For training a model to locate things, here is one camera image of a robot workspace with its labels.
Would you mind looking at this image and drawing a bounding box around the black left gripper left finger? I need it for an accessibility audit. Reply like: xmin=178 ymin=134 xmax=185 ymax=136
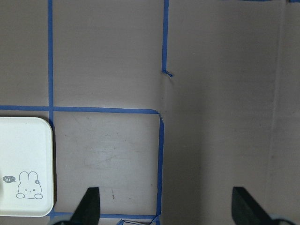
xmin=70 ymin=187 xmax=100 ymax=225

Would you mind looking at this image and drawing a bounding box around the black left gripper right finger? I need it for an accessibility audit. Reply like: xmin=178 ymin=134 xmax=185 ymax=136
xmin=231 ymin=187 xmax=279 ymax=225

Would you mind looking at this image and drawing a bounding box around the cream plastic tray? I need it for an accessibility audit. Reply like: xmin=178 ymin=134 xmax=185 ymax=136
xmin=0 ymin=117 xmax=54 ymax=217

